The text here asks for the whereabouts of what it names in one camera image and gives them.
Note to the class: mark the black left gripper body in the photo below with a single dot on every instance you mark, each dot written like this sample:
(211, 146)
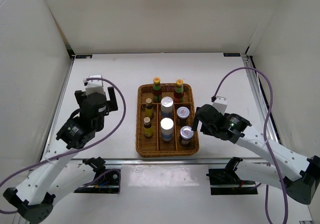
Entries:
(100, 124)

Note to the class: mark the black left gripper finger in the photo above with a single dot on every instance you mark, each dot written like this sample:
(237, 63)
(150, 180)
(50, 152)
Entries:
(80, 96)
(112, 102)

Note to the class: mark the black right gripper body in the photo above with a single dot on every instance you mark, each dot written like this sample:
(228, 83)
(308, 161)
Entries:
(207, 130)

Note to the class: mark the white-lid spice jar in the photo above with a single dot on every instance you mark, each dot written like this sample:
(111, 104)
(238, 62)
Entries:
(183, 114)
(186, 135)

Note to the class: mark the silver-lid salt shaker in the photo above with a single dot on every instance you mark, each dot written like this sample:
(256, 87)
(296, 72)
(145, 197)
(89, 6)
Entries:
(166, 105)
(166, 128)

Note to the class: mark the yellow-label small bottle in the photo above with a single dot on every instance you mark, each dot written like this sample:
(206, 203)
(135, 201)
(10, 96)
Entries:
(149, 108)
(148, 127)

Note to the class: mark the yellow-cap sauce bottle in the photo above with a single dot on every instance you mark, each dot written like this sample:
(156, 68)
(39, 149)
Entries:
(178, 91)
(157, 90)

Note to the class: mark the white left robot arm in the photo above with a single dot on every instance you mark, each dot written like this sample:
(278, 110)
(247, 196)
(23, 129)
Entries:
(51, 180)

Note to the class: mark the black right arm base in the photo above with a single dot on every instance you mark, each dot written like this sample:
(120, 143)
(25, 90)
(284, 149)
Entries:
(222, 183)

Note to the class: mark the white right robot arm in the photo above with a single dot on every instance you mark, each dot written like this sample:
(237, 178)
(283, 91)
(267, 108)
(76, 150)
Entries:
(298, 175)

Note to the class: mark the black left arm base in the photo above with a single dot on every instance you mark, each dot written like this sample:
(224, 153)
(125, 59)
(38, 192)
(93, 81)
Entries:
(106, 181)

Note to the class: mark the brown wicker basket tray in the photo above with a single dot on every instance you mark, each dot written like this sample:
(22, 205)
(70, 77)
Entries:
(154, 146)

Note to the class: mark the blue label sticker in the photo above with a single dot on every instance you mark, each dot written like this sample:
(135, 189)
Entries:
(231, 54)
(83, 56)

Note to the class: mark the right blue label sticker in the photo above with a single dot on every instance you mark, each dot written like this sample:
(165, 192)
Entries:
(231, 54)

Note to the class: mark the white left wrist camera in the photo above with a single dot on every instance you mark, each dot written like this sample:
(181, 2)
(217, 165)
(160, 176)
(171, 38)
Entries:
(93, 86)

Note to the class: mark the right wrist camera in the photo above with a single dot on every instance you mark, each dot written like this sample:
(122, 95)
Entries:
(220, 103)

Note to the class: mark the aluminium table frame rail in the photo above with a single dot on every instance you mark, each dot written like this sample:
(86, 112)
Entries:
(261, 102)

